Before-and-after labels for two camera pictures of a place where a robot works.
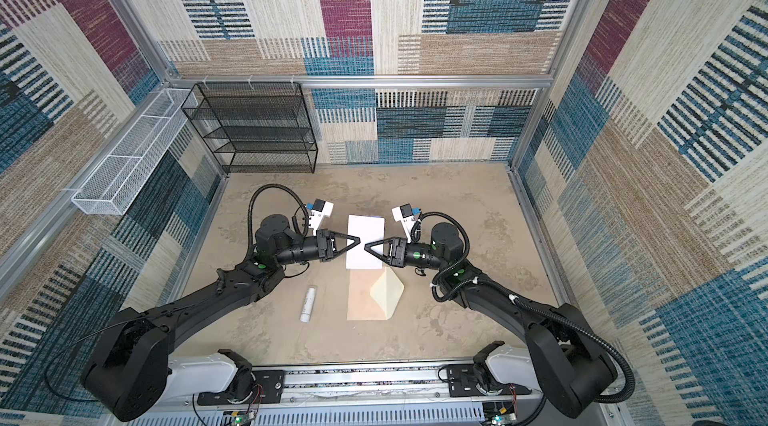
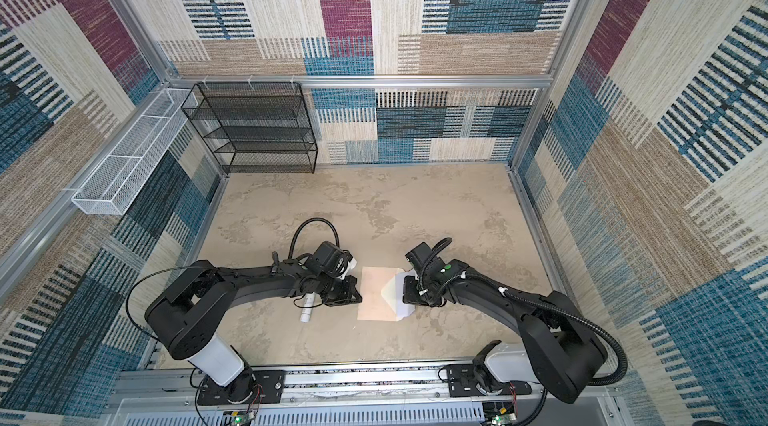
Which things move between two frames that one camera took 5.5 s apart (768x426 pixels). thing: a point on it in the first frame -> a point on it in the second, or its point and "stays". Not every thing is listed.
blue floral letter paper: [368, 229] -> [402, 310]
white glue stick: [306, 312] stays
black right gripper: [397, 251] -> [409, 296]
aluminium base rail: [382, 395] stays
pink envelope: [373, 294] stays
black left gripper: [327, 238] -> [347, 298]
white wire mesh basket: [115, 183] stays
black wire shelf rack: [255, 127] stays
